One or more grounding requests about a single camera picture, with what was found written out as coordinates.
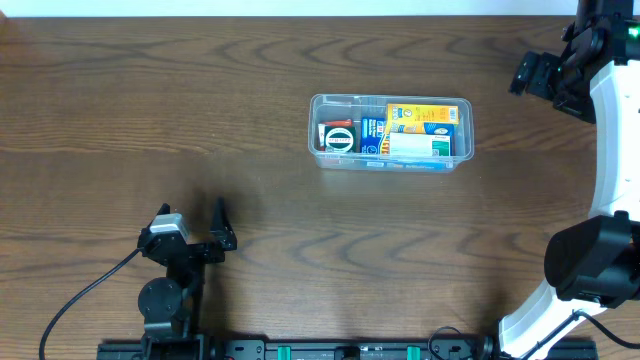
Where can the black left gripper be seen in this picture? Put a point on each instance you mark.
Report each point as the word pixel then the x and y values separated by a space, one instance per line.
pixel 224 237

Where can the yellow cough syrup box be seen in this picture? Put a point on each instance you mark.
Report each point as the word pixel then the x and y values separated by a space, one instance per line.
pixel 422 113

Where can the clear plastic container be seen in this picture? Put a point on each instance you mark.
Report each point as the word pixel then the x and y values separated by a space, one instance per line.
pixel 330 107

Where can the dark green square box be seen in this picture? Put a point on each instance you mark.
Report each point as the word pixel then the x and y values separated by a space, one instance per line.
pixel 340 139

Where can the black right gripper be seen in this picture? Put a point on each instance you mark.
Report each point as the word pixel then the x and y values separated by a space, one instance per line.
pixel 542 75

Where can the black mounting rail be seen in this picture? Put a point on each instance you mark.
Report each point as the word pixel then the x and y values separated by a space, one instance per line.
pixel 447 347

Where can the red Panadol box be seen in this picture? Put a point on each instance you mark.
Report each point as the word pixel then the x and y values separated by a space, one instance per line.
pixel 336 123

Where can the blue Kool Fever box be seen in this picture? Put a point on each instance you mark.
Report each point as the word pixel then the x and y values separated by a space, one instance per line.
pixel 374 146

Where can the white and green box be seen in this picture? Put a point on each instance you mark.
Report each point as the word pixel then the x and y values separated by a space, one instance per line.
pixel 419 144

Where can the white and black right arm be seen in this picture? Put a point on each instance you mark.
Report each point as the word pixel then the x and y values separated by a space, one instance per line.
pixel 592 266

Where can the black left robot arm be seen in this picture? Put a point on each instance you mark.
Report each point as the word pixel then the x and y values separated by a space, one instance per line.
pixel 171 304

